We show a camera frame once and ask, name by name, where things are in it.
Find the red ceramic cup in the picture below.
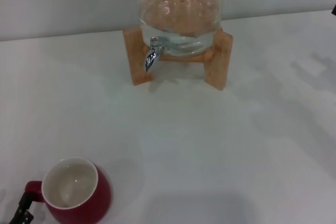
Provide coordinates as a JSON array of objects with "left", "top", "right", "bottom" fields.
[{"left": 25, "top": 157, "right": 113, "bottom": 224}]

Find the chrome faucet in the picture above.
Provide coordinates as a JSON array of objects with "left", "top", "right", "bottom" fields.
[{"left": 143, "top": 36, "right": 165, "bottom": 73}]

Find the wooden dispenser stand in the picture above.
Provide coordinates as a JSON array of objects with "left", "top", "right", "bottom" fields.
[{"left": 122, "top": 26, "right": 234, "bottom": 91}]

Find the glass water dispenser jar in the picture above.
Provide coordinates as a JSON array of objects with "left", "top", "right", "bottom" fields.
[{"left": 138, "top": 0, "right": 224, "bottom": 57}]

